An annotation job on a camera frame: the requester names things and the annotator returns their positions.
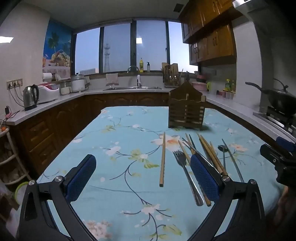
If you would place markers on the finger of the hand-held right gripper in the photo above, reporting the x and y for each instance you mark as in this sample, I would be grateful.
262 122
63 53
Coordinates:
286 142
272 155

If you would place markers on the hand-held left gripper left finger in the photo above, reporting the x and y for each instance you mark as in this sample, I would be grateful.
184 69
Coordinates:
81 178

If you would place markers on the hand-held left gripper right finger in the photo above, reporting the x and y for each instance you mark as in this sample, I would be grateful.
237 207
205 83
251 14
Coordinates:
204 178

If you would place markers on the wooden utensil holder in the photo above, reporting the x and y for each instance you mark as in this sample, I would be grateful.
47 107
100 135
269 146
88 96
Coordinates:
185 102

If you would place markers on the person's right forearm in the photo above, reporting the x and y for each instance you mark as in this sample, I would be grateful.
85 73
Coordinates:
288 204

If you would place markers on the metal fork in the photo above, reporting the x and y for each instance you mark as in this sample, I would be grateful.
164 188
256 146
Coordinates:
196 197

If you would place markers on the gas stove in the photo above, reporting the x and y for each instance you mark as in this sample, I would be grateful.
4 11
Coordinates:
275 118

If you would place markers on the metal spoon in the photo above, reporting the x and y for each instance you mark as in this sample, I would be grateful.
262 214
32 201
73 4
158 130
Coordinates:
222 148

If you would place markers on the black wok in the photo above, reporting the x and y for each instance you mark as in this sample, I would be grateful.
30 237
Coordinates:
279 98

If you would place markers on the blue floral tablecloth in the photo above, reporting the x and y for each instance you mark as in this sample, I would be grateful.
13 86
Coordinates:
115 139

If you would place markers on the wooden base cabinets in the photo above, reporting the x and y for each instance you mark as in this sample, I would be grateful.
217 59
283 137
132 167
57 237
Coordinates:
57 125

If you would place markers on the green rimmed bowl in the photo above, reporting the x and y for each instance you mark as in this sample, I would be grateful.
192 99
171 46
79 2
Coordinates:
17 190

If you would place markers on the yellow capped oil bottle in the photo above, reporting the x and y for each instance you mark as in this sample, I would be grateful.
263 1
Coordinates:
228 86
233 87

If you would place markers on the white rice cooker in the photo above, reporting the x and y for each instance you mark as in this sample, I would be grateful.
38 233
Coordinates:
48 93

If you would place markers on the glass jar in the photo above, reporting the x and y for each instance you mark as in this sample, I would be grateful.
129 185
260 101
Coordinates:
65 89

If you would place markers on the pink plastic basin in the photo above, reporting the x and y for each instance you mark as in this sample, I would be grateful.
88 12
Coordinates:
199 87

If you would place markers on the green plastic scoop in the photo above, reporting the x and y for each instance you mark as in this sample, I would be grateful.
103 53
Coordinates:
209 86

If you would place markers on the white lidded pot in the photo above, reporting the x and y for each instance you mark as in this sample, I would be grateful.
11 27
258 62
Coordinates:
78 83

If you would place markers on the steel electric kettle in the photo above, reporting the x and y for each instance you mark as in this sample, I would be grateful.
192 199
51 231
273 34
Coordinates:
30 98

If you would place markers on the pink lidded pot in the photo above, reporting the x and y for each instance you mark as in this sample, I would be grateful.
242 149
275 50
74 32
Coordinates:
201 78

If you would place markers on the steel sink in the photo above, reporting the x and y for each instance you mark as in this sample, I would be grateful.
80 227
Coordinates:
131 88

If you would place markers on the pink hanging towel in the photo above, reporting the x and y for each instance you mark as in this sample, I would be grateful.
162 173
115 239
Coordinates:
112 79

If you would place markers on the paper towel roll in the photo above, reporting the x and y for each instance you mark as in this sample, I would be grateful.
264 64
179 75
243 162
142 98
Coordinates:
47 77

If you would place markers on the dish rack with boards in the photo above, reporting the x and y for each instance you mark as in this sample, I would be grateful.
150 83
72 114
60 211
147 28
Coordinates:
171 75

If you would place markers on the white tap filter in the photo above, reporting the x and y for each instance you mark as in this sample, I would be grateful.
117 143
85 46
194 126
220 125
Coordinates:
138 81

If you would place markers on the chrome faucet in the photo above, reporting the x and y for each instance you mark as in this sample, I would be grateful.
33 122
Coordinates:
133 67

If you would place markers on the pump soap bottle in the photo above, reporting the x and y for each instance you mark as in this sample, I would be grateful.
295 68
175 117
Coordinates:
148 67

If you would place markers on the yellow detergent bottle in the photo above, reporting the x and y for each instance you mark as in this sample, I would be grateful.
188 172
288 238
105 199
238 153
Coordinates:
141 66

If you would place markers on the kitchen window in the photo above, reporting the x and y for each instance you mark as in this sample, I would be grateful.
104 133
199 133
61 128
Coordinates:
115 51

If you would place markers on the ceiling vent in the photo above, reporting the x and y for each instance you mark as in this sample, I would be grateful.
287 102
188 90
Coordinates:
178 7

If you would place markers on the wall socket strip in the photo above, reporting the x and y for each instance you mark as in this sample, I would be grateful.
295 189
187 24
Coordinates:
15 83

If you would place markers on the fruit wall poster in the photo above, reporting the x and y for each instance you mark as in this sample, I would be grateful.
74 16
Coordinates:
57 51

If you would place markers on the wooden wall cabinets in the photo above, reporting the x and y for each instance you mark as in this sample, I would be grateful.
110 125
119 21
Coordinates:
208 34

